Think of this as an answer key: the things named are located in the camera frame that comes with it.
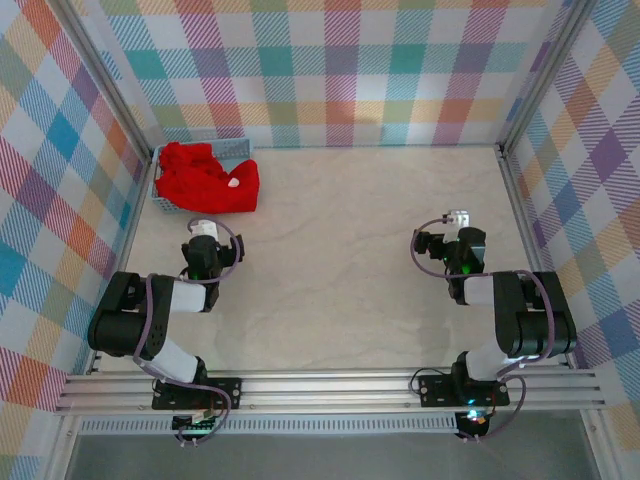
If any red t-shirt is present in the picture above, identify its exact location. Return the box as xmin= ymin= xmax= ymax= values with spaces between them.
xmin=152 ymin=141 xmax=261 ymax=215

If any light blue plastic basket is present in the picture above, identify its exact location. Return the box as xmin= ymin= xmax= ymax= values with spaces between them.
xmin=148 ymin=138 xmax=254 ymax=215

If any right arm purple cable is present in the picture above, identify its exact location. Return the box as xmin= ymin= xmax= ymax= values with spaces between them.
xmin=410 ymin=214 xmax=557 ymax=444

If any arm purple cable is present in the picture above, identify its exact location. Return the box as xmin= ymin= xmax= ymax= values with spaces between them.
xmin=410 ymin=214 xmax=557 ymax=444
xmin=132 ymin=218 xmax=246 ymax=447

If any aluminium side rail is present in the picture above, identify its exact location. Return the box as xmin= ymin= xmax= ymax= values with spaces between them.
xmin=85 ymin=149 xmax=154 ymax=376
xmin=498 ymin=143 xmax=575 ymax=371

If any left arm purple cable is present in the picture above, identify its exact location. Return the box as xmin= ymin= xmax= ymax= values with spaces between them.
xmin=132 ymin=218 xmax=246 ymax=447

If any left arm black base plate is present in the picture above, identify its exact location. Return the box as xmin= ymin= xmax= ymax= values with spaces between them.
xmin=152 ymin=376 xmax=243 ymax=411

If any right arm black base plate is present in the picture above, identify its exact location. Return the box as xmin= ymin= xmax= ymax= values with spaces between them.
xmin=417 ymin=371 xmax=511 ymax=408

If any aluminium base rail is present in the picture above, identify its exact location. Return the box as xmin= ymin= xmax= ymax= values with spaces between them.
xmin=53 ymin=368 xmax=609 ymax=415

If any aluminium frame post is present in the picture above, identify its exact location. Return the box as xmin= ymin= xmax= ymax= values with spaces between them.
xmin=49 ymin=0 xmax=156 ymax=164
xmin=497 ymin=0 xmax=601 ymax=154

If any slotted grey cable duct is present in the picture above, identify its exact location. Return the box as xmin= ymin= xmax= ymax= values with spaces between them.
xmin=78 ymin=417 xmax=460 ymax=435

